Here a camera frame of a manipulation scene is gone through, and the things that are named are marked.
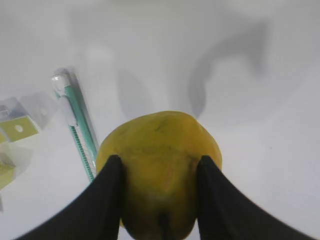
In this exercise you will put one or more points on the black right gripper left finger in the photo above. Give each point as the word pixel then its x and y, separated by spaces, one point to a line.
pixel 93 215

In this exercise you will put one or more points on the green utility knife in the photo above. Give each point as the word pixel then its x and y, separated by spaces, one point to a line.
pixel 70 106

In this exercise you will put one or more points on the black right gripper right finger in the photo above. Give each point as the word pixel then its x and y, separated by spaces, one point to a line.
pixel 225 213

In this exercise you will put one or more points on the yellow pear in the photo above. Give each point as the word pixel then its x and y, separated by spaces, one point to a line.
pixel 160 153

